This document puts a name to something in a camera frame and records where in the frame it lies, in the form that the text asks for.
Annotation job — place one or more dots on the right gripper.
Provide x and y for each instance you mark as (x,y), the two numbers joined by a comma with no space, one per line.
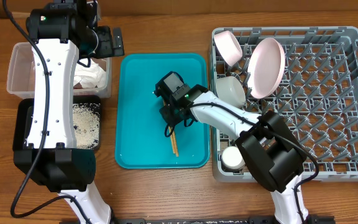
(168,112)

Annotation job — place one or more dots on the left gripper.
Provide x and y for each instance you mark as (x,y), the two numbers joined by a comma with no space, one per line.
(110,49)

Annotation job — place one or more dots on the wooden chopstick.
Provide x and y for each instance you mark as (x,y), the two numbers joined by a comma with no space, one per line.
(174,144)
(170,135)

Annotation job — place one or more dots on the white napkin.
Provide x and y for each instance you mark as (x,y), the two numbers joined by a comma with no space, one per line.
(89,77)

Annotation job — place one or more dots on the grey shallow bowl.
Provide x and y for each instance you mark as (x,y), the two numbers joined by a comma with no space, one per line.
(230,90)

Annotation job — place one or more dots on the white cup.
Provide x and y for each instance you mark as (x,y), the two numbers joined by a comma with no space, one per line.
(231,159)

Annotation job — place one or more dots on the white round plate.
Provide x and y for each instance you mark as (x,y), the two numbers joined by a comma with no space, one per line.
(266,68)

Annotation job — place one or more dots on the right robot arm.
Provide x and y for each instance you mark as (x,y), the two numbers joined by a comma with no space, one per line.
(272,154)

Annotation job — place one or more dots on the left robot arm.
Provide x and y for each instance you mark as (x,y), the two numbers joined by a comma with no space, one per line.
(61,35)

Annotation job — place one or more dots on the teal serving tray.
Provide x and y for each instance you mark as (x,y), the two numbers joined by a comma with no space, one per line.
(140,141)

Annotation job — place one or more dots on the spilled rice grains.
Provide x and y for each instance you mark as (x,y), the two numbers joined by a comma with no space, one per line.
(86,124)

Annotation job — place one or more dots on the clear plastic bin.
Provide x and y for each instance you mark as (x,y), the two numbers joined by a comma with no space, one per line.
(21,75)

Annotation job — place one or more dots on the black tray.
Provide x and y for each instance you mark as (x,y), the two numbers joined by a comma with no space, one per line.
(24,119)

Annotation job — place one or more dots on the grey dish rack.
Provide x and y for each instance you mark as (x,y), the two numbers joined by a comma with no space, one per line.
(317,96)

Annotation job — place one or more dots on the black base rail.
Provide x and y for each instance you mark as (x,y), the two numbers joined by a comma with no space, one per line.
(313,219)

